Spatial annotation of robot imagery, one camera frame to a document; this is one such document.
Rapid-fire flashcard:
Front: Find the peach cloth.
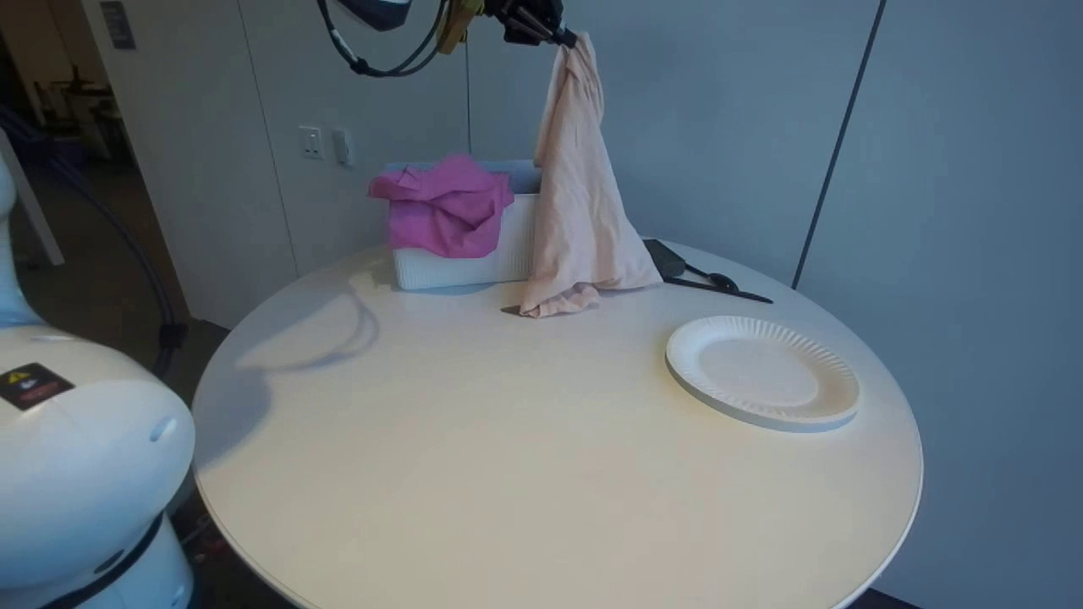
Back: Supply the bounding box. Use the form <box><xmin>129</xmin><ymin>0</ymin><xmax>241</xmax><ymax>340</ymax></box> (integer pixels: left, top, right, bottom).
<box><xmin>500</xmin><ymin>28</ymin><xmax>668</xmax><ymax>320</ymax></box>

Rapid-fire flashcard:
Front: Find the gold wrist camera mount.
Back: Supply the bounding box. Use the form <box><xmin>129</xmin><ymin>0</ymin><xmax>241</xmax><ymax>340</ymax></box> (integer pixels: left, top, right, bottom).
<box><xmin>435</xmin><ymin>0</ymin><xmax>490</xmax><ymax>57</ymax></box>

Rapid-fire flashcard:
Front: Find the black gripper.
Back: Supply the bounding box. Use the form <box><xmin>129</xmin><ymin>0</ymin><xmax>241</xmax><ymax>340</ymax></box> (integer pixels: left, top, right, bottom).
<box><xmin>480</xmin><ymin>0</ymin><xmax>582</xmax><ymax>54</ymax></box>

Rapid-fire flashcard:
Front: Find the white light switch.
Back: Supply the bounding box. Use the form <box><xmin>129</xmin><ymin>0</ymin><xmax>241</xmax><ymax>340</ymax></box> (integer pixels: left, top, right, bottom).
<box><xmin>327</xmin><ymin>125</ymin><xmax>360</xmax><ymax>173</ymax></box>

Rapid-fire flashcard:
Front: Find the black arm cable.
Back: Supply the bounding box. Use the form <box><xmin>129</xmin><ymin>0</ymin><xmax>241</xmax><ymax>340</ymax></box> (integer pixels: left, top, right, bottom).
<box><xmin>314</xmin><ymin>0</ymin><xmax>456</xmax><ymax>81</ymax></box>

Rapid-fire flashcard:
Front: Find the white plastic basket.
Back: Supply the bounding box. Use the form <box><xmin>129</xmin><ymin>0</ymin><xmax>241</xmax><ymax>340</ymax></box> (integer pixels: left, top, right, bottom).
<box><xmin>379</xmin><ymin>156</ymin><xmax>546</xmax><ymax>297</ymax></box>

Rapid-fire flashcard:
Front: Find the black spatula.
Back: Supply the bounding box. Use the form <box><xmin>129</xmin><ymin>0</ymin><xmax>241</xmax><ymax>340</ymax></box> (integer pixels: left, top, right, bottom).
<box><xmin>639</xmin><ymin>238</ymin><xmax>778</xmax><ymax>306</ymax></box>

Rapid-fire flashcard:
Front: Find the grey wall sign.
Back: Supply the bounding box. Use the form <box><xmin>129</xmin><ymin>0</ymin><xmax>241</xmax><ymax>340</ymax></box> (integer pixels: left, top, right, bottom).
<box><xmin>100</xmin><ymin>0</ymin><xmax>140</xmax><ymax>54</ymax></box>

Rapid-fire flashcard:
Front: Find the white paper plate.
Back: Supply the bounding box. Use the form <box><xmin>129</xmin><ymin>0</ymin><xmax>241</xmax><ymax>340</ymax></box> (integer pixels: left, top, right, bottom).
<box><xmin>661</xmin><ymin>310</ymin><xmax>867</xmax><ymax>436</ymax></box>

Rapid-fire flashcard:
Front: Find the pink cloth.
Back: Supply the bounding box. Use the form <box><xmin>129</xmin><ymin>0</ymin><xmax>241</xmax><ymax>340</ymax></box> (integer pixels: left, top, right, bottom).
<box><xmin>367</xmin><ymin>152</ymin><xmax>523</xmax><ymax>262</ymax></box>

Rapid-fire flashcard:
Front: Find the white wall outlet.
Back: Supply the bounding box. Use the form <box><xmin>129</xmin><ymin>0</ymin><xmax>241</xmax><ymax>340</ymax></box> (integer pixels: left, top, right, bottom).
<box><xmin>294</xmin><ymin>121</ymin><xmax>327</xmax><ymax>166</ymax></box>

